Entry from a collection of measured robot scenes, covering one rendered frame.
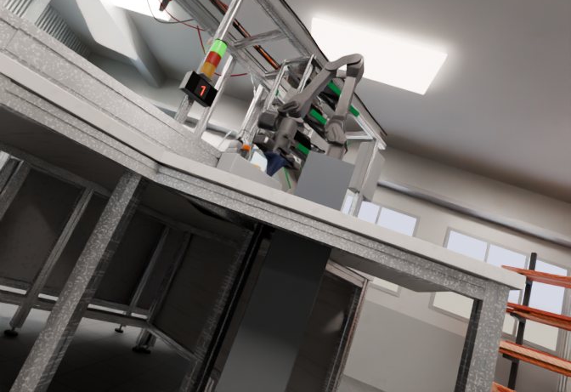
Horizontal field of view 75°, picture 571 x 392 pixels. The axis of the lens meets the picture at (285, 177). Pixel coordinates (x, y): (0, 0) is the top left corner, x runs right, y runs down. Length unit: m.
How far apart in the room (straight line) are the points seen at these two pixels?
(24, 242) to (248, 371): 1.90
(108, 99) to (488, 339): 0.94
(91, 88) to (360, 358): 4.53
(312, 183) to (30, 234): 1.96
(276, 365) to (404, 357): 4.16
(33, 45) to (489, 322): 1.04
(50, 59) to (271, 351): 0.81
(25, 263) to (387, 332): 3.88
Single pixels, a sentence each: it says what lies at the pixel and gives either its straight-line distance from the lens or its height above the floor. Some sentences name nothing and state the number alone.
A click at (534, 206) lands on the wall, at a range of 5.93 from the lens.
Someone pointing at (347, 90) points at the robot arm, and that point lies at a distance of 1.24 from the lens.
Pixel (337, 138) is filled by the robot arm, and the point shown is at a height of 1.13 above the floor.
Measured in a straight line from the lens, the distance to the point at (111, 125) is 0.84.
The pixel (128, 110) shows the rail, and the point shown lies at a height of 0.91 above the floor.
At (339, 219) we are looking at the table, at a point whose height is 0.84.
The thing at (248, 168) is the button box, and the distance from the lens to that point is 1.06.
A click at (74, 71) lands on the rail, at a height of 0.92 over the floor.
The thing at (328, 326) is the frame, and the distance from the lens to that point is 1.79.
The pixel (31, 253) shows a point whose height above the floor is 0.33.
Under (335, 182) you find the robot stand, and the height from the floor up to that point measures 0.99.
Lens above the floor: 0.67
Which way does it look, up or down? 16 degrees up
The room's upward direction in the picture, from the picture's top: 21 degrees clockwise
